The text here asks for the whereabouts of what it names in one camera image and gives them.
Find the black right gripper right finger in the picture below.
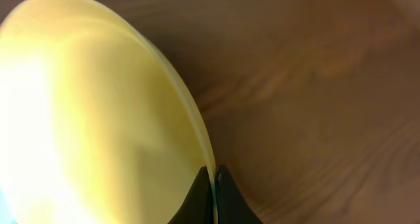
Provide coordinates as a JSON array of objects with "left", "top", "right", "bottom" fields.
[{"left": 216, "top": 166, "right": 263, "bottom": 224}]

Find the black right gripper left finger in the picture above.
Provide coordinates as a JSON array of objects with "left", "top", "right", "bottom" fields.
[{"left": 169, "top": 166, "right": 214, "bottom": 224}]

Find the yellow plate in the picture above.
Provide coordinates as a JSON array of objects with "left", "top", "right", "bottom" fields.
[{"left": 1, "top": 0, "right": 216, "bottom": 223}]

